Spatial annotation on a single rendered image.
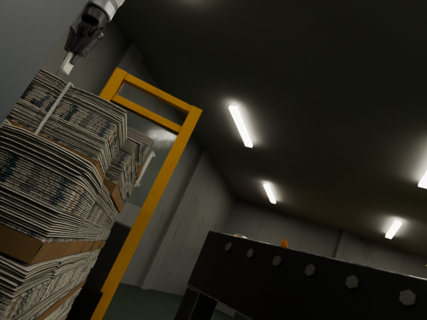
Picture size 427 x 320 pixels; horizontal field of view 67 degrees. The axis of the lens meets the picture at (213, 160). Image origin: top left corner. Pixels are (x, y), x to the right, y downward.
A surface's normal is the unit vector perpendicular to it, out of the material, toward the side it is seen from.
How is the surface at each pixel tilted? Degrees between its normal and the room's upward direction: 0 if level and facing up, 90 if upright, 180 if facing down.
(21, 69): 90
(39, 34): 90
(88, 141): 90
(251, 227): 90
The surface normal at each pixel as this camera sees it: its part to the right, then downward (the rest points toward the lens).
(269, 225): -0.29, -0.44
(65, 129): 0.25, -0.23
